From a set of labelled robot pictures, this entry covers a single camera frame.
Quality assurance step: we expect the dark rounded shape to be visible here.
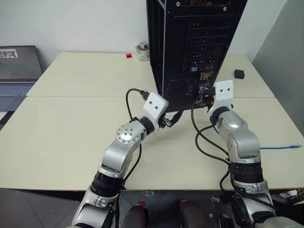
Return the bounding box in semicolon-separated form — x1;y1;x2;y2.
178;199;211;228
123;204;150;228

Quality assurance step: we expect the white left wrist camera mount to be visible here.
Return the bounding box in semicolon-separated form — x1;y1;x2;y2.
142;92;170;132

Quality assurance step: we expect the black white checkered cloth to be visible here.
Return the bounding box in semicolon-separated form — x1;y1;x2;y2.
276;188;304;205

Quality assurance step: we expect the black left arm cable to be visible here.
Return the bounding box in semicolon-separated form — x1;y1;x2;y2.
115;88;150;228

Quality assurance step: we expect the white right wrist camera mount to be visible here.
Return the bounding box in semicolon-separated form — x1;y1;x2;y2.
208;80;235;114

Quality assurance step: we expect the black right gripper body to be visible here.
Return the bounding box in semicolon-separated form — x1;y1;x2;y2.
206;86;216;107

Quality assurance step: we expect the grey open laptop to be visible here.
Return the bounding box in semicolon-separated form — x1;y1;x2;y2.
0;45;44;112

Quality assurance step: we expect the blue ethernet cable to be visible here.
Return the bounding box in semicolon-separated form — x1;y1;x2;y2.
199;87;303;151

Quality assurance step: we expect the black computer tower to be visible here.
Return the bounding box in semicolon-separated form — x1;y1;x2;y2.
145;0;248;113

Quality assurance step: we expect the silver robot torso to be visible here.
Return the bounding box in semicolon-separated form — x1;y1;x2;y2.
253;214;304;228

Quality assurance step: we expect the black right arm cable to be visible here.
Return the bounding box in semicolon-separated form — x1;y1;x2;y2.
190;94;278;216

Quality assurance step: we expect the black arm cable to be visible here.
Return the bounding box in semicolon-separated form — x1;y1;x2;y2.
190;94;278;216
115;88;150;228

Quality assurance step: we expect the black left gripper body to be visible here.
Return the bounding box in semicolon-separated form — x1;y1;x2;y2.
158;113;173;129

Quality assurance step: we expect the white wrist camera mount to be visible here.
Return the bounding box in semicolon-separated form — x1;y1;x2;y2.
142;92;170;132
208;80;235;114

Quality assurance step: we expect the white tape roll with weight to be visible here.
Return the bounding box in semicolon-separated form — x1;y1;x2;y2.
135;42;151;62

